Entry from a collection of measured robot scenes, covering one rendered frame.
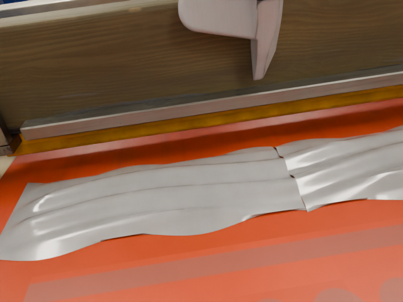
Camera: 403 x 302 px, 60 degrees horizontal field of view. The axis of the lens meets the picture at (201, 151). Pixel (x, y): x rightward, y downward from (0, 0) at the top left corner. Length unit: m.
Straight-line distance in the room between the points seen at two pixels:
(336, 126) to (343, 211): 0.10
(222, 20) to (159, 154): 0.11
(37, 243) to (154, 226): 0.07
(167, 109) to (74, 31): 0.08
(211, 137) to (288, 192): 0.09
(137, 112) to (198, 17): 0.08
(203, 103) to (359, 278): 0.14
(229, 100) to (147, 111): 0.06
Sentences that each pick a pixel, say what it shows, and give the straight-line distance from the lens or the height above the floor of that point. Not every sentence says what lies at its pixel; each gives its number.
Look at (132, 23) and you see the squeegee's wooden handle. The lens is 0.24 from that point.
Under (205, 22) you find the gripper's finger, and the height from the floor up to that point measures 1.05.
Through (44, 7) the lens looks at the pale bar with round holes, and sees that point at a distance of 0.49.
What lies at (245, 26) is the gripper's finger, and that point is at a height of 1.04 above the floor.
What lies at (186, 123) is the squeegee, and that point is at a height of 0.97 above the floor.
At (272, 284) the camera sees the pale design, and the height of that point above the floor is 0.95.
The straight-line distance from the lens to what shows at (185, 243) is 0.19.
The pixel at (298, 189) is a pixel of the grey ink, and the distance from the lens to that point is 0.21.
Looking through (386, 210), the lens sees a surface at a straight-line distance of 0.22.
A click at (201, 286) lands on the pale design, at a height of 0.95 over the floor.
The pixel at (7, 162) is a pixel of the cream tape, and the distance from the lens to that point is 0.32.
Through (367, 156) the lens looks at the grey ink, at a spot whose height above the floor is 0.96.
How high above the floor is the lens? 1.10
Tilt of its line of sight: 33 degrees down
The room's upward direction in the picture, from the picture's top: 8 degrees counter-clockwise
